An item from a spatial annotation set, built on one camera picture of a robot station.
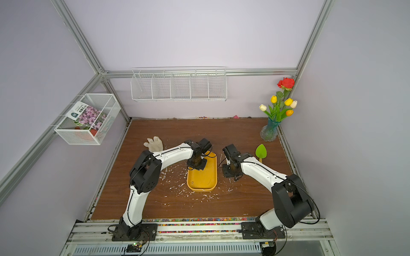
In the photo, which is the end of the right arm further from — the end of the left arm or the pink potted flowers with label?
the pink potted flowers with label

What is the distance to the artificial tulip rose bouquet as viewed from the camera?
0.90m

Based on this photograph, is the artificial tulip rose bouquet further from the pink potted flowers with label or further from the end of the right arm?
the pink potted flowers with label

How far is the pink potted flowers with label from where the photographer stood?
2.36 ft

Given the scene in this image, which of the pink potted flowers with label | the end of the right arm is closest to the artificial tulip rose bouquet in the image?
the end of the right arm

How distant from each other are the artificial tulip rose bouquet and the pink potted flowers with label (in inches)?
33.6
